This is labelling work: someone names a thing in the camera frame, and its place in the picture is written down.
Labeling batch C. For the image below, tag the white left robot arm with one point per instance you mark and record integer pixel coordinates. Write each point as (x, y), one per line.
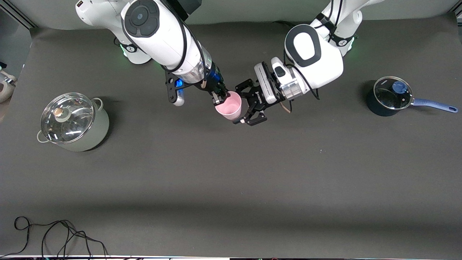
(317, 57)

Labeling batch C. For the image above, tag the grey-green cooking pot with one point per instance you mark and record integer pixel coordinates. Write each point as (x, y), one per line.
(97, 133)

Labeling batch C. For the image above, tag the dark blue saucepan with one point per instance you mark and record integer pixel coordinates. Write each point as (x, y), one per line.
(371, 104)

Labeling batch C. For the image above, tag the glass lid with metal knob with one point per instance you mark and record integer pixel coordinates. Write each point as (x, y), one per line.
(72, 119)

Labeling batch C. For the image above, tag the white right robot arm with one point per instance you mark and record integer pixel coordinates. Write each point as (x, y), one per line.
(158, 32)

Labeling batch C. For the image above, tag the glass lid with blue knob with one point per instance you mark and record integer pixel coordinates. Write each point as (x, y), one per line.
(388, 97)

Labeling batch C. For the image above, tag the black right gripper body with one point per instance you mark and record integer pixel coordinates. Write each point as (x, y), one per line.
(213, 87)

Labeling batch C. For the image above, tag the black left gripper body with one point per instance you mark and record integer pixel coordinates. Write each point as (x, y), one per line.
(257, 98)

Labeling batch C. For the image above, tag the dark metal frame rail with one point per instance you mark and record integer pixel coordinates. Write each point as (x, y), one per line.
(21, 18)

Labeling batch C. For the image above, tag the pink plastic cup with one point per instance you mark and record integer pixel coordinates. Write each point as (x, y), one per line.
(231, 106)

